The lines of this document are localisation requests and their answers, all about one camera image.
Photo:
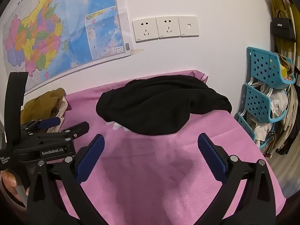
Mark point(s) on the white coat rack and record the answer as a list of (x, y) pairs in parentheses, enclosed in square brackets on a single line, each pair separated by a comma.
[(292, 16)]

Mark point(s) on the white wall data socket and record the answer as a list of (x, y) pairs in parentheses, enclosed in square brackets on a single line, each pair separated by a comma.
[(189, 26)]

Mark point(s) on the small yellow object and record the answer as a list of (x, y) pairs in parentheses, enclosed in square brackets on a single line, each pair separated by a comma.
[(283, 72)]

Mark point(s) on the clear tape strip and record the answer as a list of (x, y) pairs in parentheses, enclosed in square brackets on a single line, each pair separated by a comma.
[(136, 51)]

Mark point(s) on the printed pink blanket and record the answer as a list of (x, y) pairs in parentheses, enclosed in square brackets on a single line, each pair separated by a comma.
[(152, 168)]

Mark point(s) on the white plastic bag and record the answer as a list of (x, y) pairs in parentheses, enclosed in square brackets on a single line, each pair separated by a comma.
[(280, 103), (262, 131)]

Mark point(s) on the mustard garment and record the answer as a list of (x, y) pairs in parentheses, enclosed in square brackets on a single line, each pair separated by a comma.
[(39, 105)]

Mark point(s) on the black handbag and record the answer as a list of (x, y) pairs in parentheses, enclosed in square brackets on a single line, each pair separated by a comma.
[(282, 28)]

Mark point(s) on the beige hanging tote bags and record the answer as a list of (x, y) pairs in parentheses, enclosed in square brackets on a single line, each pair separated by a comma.
[(291, 112)]

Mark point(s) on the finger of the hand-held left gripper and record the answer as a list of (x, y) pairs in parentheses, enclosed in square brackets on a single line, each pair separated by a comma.
[(77, 129), (49, 123)]

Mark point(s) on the person's left forearm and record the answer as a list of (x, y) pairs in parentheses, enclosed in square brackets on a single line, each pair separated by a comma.
[(11, 209)]

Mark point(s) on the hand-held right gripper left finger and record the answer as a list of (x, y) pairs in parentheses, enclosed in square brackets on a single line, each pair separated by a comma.
[(90, 159)]

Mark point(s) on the cream garment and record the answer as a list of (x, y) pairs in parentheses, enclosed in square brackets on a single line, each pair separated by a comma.
[(61, 107)]

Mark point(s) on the colourful wall map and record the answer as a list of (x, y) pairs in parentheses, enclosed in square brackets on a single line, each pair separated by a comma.
[(58, 28)]

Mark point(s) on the blue plastic hanging basket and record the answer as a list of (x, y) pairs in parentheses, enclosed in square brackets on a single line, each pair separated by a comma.
[(246, 125), (262, 65), (255, 103)]

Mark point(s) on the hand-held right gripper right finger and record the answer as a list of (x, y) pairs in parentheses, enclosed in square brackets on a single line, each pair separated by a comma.
[(212, 159)]

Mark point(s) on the white wall power socket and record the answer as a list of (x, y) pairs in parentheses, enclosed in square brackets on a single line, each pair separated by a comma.
[(168, 27), (144, 30)]

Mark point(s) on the person's left hand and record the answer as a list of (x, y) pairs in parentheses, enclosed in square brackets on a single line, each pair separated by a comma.
[(9, 180)]

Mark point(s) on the black garment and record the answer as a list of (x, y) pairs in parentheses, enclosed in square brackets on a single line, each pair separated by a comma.
[(159, 105)]

